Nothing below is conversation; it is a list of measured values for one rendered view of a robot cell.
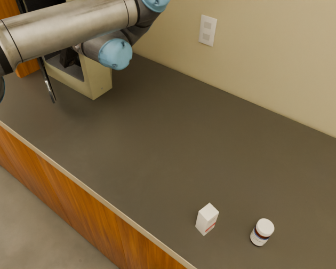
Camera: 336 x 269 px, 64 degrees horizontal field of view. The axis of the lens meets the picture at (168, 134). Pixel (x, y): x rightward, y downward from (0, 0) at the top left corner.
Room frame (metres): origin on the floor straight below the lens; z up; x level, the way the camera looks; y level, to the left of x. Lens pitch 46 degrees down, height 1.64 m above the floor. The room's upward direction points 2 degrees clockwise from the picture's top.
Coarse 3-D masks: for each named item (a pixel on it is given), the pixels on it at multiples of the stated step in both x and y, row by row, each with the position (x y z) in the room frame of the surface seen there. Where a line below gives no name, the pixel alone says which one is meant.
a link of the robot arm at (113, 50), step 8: (120, 32) 0.63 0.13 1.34; (96, 40) 0.61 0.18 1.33; (104, 40) 0.60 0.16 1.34; (112, 40) 0.60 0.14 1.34; (120, 40) 0.60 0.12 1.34; (128, 40) 0.63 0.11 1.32; (88, 48) 0.60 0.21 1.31; (96, 48) 0.59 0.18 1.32; (104, 48) 0.58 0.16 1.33; (112, 48) 0.58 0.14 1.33; (120, 48) 0.58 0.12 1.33; (128, 48) 0.60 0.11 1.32; (88, 56) 0.61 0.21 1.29; (96, 56) 0.59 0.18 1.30; (104, 56) 0.57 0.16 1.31; (112, 56) 0.56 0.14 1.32; (120, 56) 0.58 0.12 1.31; (128, 56) 0.60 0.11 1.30; (104, 64) 0.58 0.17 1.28; (112, 64) 0.56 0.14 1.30; (120, 64) 0.57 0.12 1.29; (128, 64) 0.60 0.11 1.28
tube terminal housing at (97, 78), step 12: (72, 0) 0.86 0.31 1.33; (84, 60) 0.86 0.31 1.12; (48, 72) 1.02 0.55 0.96; (60, 72) 0.96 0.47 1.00; (84, 72) 0.87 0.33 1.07; (96, 72) 0.89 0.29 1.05; (108, 72) 0.94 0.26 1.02; (72, 84) 0.93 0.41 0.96; (84, 84) 0.88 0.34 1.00; (96, 84) 0.88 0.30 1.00; (108, 84) 0.93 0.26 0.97; (96, 96) 0.87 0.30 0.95
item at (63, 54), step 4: (68, 48) 0.67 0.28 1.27; (64, 52) 0.68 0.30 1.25; (68, 52) 0.68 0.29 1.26; (72, 52) 0.69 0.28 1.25; (76, 52) 0.71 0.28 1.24; (60, 56) 0.70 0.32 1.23; (64, 56) 0.68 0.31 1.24; (68, 56) 0.69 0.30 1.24; (72, 56) 0.70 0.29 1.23; (76, 56) 0.72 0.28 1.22; (60, 60) 0.70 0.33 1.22; (64, 60) 0.69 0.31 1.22; (68, 60) 0.69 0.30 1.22; (72, 60) 0.70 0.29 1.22; (64, 64) 0.69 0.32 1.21; (68, 64) 0.70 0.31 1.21; (72, 64) 0.71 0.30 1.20
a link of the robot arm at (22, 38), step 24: (96, 0) 0.53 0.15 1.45; (120, 0) 0.55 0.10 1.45; (144, 0) 0.57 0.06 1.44; (168, 0) 0.59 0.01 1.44; (0, 24) 0.43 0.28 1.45; (24, 24) 0.44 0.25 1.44; (48, 24) 0.46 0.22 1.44; (72, 24) 0.48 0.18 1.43; (96, 24) 0.50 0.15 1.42; (120, 24) 0.54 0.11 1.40; (144, 24) 0.62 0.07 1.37; (0, 48) 0.39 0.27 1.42; (24, 48) 0.42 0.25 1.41; (48, 48) 0.44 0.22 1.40; (0, 72) 0.38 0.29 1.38
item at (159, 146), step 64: (64, 128) 0.69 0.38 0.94; (128, 128) 0.70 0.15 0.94; (192, 128) 0.72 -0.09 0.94; (256, 128) 0.73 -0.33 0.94; (128, 192) 0.43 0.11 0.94; (192, 192) 0.44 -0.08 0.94; (256, 192) 0.45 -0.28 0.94; (320, 192) 0.46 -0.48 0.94; (192, 256) 0.25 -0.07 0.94; (256, 256) 0.26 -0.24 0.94; (320, 256) 0.26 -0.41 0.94
